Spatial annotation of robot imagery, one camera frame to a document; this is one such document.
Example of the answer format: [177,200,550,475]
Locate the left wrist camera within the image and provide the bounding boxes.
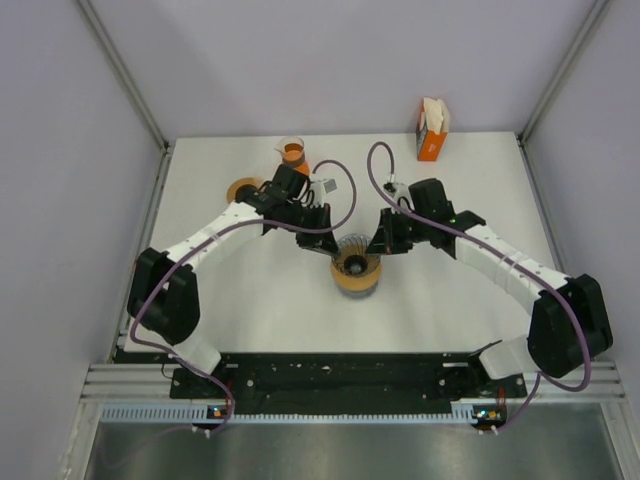
[305,178,337,207]

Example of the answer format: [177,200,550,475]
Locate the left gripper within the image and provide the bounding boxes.
[282,205,338,262]

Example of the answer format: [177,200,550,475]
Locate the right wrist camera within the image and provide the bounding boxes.
[383,173,412,210]

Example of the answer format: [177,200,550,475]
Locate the grey ribbed glass dripper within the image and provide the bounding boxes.
[331,234,381,279]

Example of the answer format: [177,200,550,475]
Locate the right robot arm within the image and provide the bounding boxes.
[367,178,613,396]

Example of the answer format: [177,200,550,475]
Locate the paper coffee filters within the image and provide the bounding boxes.
[423,97,448,134]

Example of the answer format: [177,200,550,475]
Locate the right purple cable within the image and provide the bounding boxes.
[367,142,596,435]

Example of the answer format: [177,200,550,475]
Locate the orange glass beaker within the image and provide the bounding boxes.
[275,136,310,175]

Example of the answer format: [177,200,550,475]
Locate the right aluminium corner post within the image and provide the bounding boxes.
[517,0,614,144]

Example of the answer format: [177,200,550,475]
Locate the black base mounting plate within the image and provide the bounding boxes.
[169,352,527,415]

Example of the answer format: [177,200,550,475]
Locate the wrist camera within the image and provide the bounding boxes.
[305,178,337,207]
[383,173,412,210]

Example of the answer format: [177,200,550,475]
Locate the wooden ring with hole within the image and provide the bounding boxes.
[329,262,385,294]

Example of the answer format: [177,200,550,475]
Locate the aluminium corner post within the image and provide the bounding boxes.
[74,0,171,151]
[517,0,614,144]

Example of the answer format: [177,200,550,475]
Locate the wooden ring left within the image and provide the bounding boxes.
[225,177,269,204]

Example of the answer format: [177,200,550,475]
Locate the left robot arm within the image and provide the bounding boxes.
[127,165,338,397]

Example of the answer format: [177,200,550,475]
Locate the left aluminium corner post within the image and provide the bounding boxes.
[74,0,171,151]

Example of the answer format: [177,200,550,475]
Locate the grey glass server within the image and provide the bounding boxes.
[339,286,377,300]

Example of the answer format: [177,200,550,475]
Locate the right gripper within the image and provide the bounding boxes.
[366,209,429,258]

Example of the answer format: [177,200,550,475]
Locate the slotted cable duct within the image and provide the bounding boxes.
[101,403,503,425]

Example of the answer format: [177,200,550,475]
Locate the orange filter box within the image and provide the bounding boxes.
[416,100,451,162]

